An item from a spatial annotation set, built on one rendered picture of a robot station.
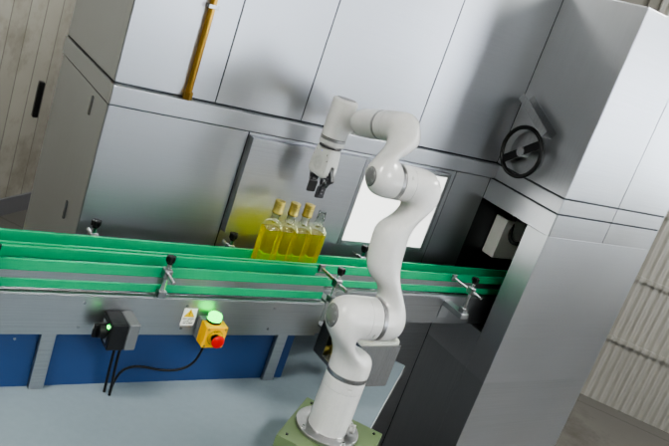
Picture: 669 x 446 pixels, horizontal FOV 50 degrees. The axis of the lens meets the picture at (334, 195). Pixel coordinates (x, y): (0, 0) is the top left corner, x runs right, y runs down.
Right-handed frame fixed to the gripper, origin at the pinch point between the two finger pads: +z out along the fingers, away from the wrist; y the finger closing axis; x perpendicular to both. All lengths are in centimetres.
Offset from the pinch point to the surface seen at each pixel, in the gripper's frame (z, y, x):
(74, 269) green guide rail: 27, 13, -76
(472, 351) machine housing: 56, 13, 93
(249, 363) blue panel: 58, 14, -13
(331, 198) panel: 6.6, -11.5, 16.1
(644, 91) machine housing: -64, 24, 112
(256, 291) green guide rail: 31.2, 13.9, -19.1
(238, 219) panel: 18.4, -11.8, -17.7
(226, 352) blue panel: 54, 14, -22
